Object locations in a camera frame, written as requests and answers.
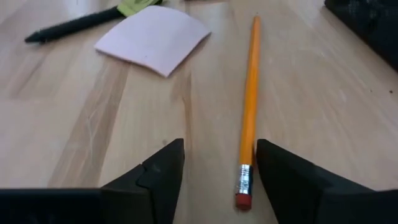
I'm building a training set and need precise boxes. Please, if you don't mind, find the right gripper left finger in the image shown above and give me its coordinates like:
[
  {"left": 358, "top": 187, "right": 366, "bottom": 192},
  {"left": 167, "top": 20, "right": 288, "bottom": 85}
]
[{"left": 101, "top": 138, "right": 186, "bottom": 224}]

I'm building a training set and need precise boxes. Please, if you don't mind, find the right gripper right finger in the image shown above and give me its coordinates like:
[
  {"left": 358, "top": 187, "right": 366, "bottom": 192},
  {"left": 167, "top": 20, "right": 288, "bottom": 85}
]
[{"left": 255, "top": 139, "right": 371, "bottom": 224}]

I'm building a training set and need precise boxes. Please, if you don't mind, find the orange-yellow wooden pencil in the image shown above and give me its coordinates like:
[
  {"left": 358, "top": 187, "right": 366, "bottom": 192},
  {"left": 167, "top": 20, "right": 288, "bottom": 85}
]
[{"left": 234, "top": 14, "right": 262, "bottom": 211}]

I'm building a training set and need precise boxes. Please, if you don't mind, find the pink sticky note pad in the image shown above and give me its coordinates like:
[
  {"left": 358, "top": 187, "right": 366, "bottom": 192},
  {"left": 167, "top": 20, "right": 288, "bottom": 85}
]
[{"left": 94, "top": 5, "right": 213, "bottom": 78}]

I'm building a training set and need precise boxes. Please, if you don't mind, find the black pen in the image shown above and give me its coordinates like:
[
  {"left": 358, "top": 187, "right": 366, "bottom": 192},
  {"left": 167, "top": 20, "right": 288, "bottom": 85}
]
[{"left": 24, "top": 5, "right": 125, "bottom": 44}]

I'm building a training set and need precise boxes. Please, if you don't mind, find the black mesh desk organizer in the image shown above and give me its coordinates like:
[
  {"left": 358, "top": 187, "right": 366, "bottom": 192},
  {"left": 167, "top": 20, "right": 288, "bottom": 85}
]
[{"left": 324, "top": 0, "right": 398, "bottom": 73}]

